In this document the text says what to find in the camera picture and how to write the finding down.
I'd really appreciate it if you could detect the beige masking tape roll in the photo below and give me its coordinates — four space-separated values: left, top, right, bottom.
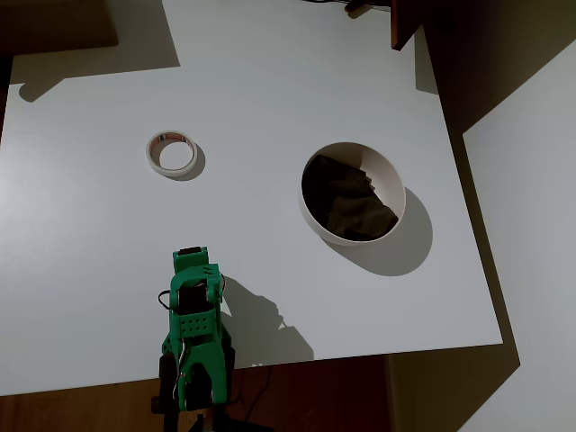
145 130 199 177

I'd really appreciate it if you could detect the dark furniture block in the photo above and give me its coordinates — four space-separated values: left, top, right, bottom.
0 0 121 58

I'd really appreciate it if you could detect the dark cloth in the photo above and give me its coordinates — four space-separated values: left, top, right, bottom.
301 154 401 242

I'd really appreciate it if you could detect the beige bowl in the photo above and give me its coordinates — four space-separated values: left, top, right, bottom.
297 141 407 248

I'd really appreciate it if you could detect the brown wooden board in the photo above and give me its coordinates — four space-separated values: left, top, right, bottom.
390 0 427 51

